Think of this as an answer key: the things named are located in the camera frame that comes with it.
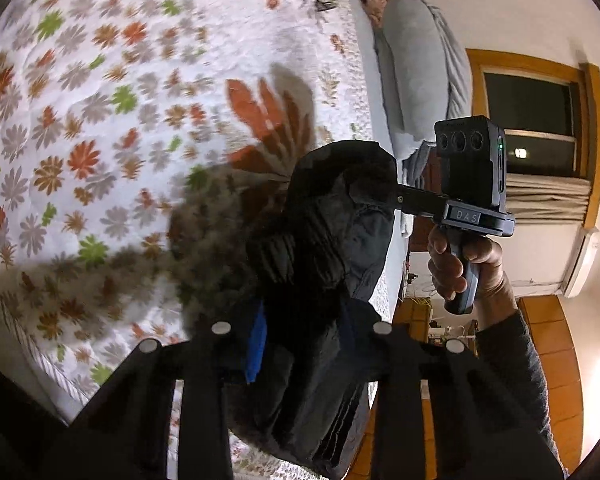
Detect beige curtain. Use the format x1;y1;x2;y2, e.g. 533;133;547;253
502;172;594;222

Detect wood-framed window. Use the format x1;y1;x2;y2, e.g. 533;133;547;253
465;49;600;231

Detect floral patterned quilt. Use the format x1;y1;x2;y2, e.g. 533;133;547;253
0;0;411;480

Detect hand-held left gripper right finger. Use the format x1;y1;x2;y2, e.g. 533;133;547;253
365;321;566;480

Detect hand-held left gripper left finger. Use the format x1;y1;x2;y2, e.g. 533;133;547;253
45;296;269;480

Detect white air conditioner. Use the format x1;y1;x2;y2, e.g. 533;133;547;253
562;227;600;299

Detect wooden desk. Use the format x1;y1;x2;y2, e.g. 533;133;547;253
392;297;481;347

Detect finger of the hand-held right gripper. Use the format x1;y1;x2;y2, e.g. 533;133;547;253
395;182;449;219

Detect black pants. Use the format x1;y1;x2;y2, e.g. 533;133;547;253
167;140;401;480

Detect person's right hand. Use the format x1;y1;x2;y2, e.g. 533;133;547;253
426;224;520;328

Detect person's right forearm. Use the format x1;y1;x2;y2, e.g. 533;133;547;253
472;307;565;466

